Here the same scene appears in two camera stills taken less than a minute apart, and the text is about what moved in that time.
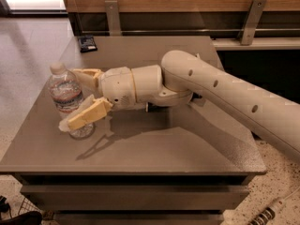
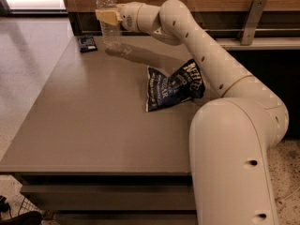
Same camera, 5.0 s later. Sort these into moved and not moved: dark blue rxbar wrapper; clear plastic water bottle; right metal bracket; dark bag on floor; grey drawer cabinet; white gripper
Moved: clear plastic water bottle; white gripper
Not moved: right metal bracket; dark blue rxbar wrapper; grey drawer cabinet; dark bag on floor
